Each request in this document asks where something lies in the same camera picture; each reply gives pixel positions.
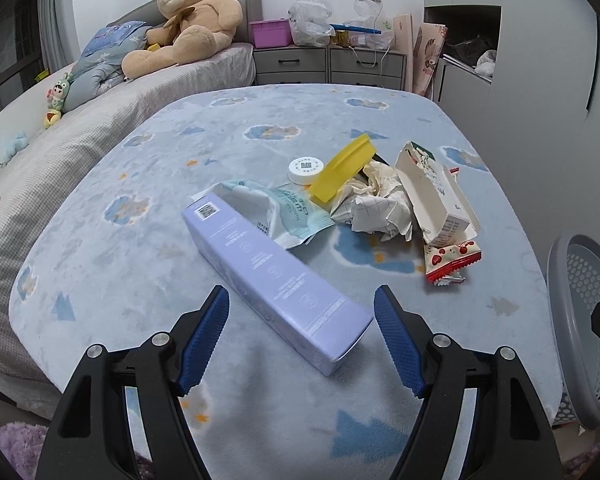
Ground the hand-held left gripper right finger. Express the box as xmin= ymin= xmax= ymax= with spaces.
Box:
xmin=373 ymin=285 xmax=563 ymax=480

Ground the grey checked bed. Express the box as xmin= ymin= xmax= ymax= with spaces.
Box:
xmin=0 ymin=42 xmax=256 ymax=421

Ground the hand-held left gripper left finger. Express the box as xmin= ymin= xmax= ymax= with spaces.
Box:
xmin=35 ymin=285 xmax=231 ymax=480

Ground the pink flat board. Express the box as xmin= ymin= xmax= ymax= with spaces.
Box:
xmin=392 ymin=14 xmax=415 ymax=93

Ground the purple fluffy rug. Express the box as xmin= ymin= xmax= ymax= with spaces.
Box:
xmin=0 ymin=421 xmax=48 ymax=476

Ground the blue cloud printed blanket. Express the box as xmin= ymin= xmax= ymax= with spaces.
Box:
xmin=9 ymin=83 xmax=566 ymax=480

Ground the white charging cable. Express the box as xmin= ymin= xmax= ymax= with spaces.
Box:
xmin=350 ymin=0 xmax=394 ymax=69

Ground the red strawberry snack wrapper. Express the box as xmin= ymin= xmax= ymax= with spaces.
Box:
xmin=424 ymin=240 xmax=482 ymax=286

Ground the white crinkled plastic bag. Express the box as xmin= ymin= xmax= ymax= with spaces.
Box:
xmin=287 ymin=0 xmax=336 ymax=47

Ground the yellow square plastic lid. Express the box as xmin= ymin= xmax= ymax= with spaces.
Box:
xmin=310 ymin=133 xmax=378 ymax=206

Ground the white cloth bundle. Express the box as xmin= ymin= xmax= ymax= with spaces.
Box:
xmin=475 ymin=49 xmax=496 ymax=78

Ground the white wardrobe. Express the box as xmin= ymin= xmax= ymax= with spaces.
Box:
xmin=422 ymin=0 xmax=600 ymax=241

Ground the pink plastic storage box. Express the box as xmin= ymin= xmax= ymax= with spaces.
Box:
xmin=249 ymin=17 xmax=292 ymax=50

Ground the light blue printed quilt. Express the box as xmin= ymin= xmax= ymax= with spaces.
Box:
xmin=62 ymin=20 xmax=156 ymax=113

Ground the long lavender cardboard box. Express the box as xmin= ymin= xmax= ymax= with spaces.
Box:
xmin=181 ymin=195 xmax=374 ymax=377

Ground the small blue plush toy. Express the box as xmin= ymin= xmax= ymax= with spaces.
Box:
xmin=0 ymin=132 xmax=30 ymax=168

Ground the patterned cardboard panel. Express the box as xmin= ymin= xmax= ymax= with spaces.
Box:
xmin=412 ymin=22 xmax=448 ymax=101

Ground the small green plush doll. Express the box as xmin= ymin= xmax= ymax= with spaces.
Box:
xmin=42 ymin=72 xmax=75 ymax=130

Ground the white round bottle cap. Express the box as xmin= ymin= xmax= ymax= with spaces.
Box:
xmin=287 ymin=156 xmax=325 ymax=186

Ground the white paper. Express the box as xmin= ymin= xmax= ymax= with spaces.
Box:
xmin=330 ymin=160 xmax=416 ymax=242

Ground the white paper carton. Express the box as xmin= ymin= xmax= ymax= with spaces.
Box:
xmin=395 ymin=141 xmax=481 ymax=248

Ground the clear plastic bag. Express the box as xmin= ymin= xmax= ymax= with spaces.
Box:
xmin=352 ymin=0 xmax=396 ymax=51

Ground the large tan teddy bear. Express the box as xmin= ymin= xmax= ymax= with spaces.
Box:
xmin=121 ymin=0 xmax=244 ymax=77

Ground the grey plastic laundry basket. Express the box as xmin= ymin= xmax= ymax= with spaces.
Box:
xmin=546 ymin=233 xmax=600 ymax=429

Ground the light teal foil packet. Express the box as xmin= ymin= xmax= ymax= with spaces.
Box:
xmin=190 ymin=178 xmax=337 ymax=251

